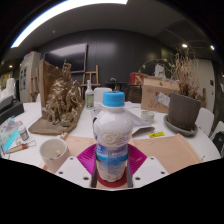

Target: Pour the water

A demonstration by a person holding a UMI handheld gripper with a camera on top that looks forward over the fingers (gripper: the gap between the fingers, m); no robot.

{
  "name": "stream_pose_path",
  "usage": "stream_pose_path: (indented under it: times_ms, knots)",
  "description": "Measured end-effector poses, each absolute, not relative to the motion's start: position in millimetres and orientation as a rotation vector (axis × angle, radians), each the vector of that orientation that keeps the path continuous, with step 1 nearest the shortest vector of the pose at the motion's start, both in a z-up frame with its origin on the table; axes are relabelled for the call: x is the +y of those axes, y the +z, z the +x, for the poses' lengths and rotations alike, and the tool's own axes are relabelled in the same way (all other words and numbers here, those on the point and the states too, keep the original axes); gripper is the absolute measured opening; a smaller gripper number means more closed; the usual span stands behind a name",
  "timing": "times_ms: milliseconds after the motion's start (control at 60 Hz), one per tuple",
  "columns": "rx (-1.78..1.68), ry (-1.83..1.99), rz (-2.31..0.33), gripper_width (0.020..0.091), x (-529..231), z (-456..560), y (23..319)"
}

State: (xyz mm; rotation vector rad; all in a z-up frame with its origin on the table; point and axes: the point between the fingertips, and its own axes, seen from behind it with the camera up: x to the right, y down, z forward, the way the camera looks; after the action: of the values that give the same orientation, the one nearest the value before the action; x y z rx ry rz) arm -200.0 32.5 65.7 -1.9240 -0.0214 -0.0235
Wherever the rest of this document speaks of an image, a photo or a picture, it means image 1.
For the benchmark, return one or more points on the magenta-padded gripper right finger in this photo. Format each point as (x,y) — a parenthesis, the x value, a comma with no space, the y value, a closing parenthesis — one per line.
(151,170)

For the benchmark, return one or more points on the brown sculpture on wooden base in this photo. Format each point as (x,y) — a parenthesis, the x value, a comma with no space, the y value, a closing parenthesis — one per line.
(63,103)

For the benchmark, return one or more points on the round ceiling spotlight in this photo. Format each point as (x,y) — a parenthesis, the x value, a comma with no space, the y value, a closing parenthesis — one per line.
(212,47)
(184,45)

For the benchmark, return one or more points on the white drink bottle blue cap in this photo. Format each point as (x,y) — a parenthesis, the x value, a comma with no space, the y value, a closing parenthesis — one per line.
(112,128)

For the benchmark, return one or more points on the grey plant saucer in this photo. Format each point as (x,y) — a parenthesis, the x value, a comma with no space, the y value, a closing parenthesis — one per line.
(181,131)

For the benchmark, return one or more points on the yellow tag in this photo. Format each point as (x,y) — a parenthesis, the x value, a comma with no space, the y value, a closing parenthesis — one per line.
(156,134)

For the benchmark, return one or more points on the wooden easel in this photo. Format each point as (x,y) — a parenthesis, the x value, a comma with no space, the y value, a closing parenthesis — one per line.
(34,88)
(91,78)

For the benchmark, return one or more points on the red box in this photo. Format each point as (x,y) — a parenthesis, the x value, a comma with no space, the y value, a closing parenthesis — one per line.
(136,78)

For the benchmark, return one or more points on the white cup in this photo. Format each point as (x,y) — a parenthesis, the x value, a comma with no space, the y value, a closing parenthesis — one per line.
(55,161)

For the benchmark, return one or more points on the small glass cup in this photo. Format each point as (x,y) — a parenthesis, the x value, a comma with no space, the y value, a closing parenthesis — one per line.
(147,116)

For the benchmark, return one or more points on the white chair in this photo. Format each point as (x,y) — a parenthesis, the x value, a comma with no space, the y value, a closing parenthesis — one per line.
(218,138)
(101,95)
(206,120)

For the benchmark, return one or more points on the tan wooden table mat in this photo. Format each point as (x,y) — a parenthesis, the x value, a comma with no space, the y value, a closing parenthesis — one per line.
(170,150)

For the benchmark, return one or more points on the long ceiling light panel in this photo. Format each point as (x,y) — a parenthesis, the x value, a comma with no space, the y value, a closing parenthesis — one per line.
(66,8)

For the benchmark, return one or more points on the white plaster figure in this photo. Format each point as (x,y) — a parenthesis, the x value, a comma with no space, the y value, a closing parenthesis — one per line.
(159,71)

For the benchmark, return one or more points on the wooden wall figure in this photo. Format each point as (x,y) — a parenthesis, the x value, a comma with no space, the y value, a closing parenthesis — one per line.
(201,97)

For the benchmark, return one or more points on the dried plant in grey pot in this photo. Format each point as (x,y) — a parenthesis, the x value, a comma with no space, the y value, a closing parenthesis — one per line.
(183,111)

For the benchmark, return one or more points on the clear spray bottle green label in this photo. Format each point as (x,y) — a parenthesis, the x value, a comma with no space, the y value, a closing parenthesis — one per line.
(89,98)

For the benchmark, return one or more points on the black box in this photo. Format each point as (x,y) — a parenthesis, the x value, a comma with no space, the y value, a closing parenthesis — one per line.
(10,111)

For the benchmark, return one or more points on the pale cabinet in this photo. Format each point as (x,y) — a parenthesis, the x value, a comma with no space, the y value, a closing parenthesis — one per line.
(28,73)

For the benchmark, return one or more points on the black wall screen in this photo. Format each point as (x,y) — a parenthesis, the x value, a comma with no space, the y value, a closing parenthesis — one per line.
(66,56)

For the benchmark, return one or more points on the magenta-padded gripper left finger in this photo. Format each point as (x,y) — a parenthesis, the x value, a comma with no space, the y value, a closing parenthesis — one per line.
(71,170)

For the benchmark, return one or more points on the cardboard box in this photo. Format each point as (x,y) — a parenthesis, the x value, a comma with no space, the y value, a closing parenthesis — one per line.
(153,93)

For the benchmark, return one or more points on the small paint jar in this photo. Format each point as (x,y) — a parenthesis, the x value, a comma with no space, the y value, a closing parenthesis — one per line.
(23,133)

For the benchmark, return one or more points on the newspaper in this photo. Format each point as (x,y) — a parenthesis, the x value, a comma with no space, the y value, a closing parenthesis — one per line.
(140,123)

